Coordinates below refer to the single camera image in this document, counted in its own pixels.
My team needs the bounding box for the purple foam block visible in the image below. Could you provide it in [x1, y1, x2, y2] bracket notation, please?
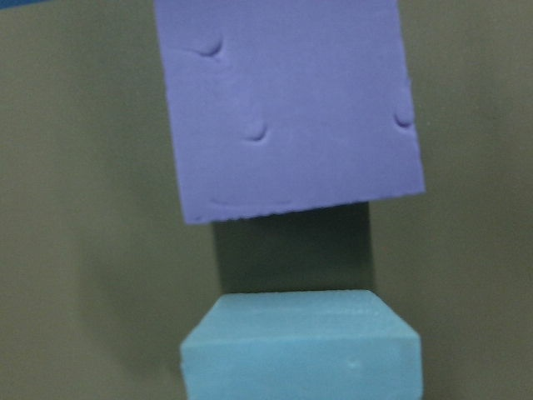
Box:
[154, 1, 425, 224]

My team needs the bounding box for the light blue foam block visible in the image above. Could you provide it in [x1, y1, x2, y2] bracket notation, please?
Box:
[181, 290, 424, 399]

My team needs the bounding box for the brown paper table cover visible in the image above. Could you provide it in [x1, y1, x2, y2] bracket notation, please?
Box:
[1, 1, 532, 399]

